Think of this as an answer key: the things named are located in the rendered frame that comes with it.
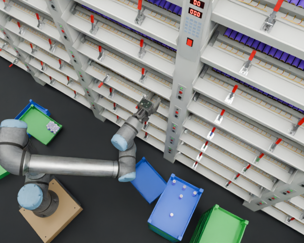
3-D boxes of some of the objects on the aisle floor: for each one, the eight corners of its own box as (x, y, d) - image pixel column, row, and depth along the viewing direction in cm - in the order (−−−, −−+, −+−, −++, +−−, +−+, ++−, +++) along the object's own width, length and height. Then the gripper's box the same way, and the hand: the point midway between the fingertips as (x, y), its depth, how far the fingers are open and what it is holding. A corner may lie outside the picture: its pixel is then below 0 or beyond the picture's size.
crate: (62, 127, 227) (62, 125, 220) (46, 146, 219) (46, 144, 212) (33, 106, 223) (32, 103, 216) (16, 124, 216) (14, 122, 209)
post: (103, 122, 229) (-7, -168, 70) (95, 116, 231) (-31, -175, 72) (117, 105, 237) (45, -192, 77) (108, 100, 239) (21, -198, 79)
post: (172, 163, 213) (237, -90, 54) (163, 157, 215) (196, -103, 56) (185, 143, 220) (272, -130, 61) (175, 138, 223) (235, -141, 63)
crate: (169, 187, 205) (170, 185, 197) (149, 205, 199) (149, 203, 192) (144, 159, 214) (144, 156, 207) (124, 175, 209) (123, 173, 201)
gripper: (144, 122, 133) (167, 91, 140) (127, 111, 135) (150, 82, 143) (145, 128, 141) (166, 100, 148) (128, 118, 143) (150, 90, 151)
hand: (157, 95), depth 148 cm, fingers open, 3 cm apart
